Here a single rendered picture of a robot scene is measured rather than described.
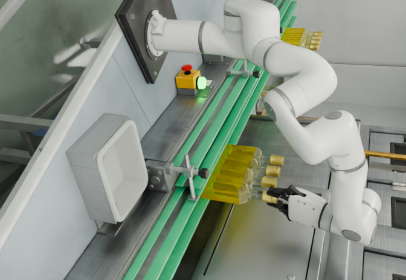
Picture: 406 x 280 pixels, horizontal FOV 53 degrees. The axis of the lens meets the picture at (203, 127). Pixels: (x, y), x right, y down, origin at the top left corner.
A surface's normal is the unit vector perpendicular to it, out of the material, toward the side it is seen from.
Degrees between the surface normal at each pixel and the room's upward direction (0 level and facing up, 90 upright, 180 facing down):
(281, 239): 90
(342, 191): 115
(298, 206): 108
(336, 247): 90
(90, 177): 90
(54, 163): 0
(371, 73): 90
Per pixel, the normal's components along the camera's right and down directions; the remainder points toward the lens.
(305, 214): -0.59, 0.47
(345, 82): -0.34, 0.55
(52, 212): 0.94, 0.10
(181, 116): -0.11, -0.83
